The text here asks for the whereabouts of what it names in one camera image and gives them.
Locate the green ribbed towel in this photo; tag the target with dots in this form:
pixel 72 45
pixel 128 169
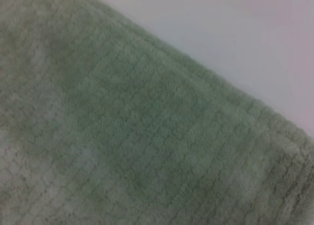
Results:
pixel 127 136

